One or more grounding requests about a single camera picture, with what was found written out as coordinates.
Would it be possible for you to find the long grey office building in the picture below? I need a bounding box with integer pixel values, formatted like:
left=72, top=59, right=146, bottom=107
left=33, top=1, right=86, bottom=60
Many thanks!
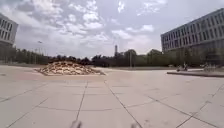
left=160, top=7, right=224, bottom=66

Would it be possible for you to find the low raised kerb edge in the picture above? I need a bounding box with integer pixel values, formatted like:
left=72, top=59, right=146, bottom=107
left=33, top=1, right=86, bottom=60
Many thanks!
left=166, top=69, right=224, bottom=79

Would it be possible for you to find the street lamp pole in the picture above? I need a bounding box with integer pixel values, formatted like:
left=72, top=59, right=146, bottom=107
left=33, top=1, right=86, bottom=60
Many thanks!
left=36, top=40, right=44, bottom=65

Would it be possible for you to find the row of trees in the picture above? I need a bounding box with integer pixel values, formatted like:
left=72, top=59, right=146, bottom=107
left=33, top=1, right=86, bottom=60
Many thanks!
left=0, top=45, right=224, bottom=68

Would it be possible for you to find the mound of pale rocks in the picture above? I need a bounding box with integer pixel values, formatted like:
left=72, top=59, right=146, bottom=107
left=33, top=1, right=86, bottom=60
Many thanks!
left=34, top=60, right=106, bottom=77

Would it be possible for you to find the distant slender tower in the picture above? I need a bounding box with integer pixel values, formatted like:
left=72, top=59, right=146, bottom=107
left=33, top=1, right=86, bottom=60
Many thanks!
left=114, top=44, right=119, bottom=58

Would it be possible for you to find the group of people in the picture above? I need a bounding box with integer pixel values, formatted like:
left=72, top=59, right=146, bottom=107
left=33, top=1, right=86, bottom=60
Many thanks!
left=176, top=62, right=190, bottom=72

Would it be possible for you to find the grey multi-storey building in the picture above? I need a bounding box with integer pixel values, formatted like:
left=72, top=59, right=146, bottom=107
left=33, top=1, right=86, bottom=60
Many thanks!
left=0, top=12, right=20, bottom=51

